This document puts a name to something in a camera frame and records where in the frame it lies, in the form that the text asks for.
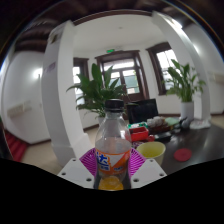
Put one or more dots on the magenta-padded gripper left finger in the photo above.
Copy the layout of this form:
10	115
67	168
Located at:
75	171

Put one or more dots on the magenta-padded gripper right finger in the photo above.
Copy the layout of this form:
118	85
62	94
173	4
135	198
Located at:
148	171

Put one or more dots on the clear orange-labelled drink bottle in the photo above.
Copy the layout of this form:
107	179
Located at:
113	140

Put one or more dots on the pale yellow cup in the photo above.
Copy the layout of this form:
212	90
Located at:
151	151

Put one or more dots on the red plastic box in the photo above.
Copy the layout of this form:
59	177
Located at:
139	134

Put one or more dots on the dark wooden tea tray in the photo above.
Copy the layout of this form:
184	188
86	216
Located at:
160	128

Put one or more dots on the green flat box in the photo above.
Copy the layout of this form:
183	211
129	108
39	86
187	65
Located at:
138	125

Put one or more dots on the white teacup set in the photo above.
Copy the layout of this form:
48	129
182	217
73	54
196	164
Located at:
156	120

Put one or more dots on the green book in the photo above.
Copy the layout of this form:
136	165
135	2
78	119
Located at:
172	121

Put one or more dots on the black chair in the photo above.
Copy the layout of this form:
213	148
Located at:
143	111

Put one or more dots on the dark grey teapot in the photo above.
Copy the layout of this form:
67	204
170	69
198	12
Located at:
185	123

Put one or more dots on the red carpeted staircase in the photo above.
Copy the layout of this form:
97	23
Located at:
15	146

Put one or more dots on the large potted green plant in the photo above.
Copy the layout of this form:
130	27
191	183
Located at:
96	93
183	83

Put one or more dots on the dark-framed window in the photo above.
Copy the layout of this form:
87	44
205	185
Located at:
165	60
77	75

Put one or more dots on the dark wooden double door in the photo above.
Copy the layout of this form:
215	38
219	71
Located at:
128	76

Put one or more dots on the green exit sign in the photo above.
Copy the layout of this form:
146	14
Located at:
110	51

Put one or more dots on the white wall-mounted unit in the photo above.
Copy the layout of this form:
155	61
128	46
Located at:
18	109
218	78

